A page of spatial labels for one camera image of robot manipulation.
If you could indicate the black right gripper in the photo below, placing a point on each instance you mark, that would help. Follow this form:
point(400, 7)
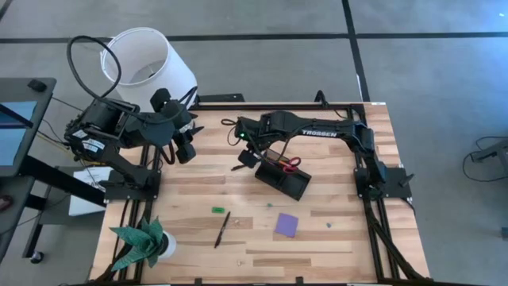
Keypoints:
point(254, 133)

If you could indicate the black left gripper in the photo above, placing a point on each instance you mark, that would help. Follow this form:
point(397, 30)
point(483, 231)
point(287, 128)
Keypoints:
point(174, 115)

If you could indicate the green eraser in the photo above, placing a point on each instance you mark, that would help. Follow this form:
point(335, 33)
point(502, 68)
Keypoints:
point(218, 209)

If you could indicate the black mesh desk organizer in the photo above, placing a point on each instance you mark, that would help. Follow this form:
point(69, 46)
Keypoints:
point(289, 184)

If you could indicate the small metal clip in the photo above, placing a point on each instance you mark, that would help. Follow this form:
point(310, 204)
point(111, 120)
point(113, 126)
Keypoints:
point(238, 222)

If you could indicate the black ballpoint pen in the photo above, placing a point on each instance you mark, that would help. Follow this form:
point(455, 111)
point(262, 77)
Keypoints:
point(222, 229)

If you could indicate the purple sticky note pad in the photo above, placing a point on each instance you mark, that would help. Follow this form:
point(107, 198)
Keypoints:
point(286, 225)

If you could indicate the green plant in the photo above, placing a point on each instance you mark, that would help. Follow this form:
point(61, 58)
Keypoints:
point(143, 242)

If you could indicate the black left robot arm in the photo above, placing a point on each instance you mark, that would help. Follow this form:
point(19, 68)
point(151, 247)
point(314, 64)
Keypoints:
point(119, 131)

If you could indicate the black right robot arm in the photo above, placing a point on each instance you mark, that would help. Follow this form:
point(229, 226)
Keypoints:
point(319, 133)

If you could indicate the flat black bar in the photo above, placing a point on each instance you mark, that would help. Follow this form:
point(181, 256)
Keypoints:
point(220, 97)

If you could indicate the white shade silver table lamp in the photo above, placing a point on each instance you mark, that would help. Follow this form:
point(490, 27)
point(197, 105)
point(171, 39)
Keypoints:
point(158, 71)

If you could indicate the white paper box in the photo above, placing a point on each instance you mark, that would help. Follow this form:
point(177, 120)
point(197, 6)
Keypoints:
point(85, 206)

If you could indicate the black stand beam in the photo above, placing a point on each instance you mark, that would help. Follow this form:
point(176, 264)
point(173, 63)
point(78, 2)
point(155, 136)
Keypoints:
point(59, 178)

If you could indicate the small black device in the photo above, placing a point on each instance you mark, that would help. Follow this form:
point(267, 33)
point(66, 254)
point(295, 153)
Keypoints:
point(37, 85)

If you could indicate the black caster wheel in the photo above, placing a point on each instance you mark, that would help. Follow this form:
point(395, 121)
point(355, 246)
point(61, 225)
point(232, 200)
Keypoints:
point(37, 257)

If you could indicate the dark grey side desk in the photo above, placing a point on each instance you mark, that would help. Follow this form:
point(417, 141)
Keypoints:
point(12, 230)

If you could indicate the grey metal stand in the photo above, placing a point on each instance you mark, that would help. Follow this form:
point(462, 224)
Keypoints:
point(496, 149)

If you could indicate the black aluminium table frame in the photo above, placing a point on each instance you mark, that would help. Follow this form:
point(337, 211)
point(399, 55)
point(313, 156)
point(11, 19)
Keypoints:
point(301, 106)

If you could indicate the black hook bracket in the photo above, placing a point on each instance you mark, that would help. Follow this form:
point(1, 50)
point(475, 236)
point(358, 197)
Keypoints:
point(320, 98)

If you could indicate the black frame bracket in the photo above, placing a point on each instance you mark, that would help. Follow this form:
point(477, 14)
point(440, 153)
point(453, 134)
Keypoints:
point(299, 280)
point(197, 281)

